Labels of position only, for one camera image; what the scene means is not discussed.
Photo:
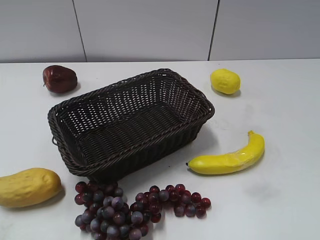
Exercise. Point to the dark red apple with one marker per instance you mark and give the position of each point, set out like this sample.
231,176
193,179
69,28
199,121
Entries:
59,79

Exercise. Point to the purple red grape bunch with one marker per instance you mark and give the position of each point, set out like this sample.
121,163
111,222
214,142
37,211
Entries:
108,216

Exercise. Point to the yellow orange mango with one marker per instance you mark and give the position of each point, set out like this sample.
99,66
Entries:
29,187

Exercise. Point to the dark brown wicker basket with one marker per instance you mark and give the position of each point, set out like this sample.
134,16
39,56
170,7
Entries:
109,133

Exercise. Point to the yellow lemon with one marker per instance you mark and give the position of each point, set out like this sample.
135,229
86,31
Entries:
225,81

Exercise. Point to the yellow banana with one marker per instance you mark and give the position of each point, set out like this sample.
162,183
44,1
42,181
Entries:
232,162

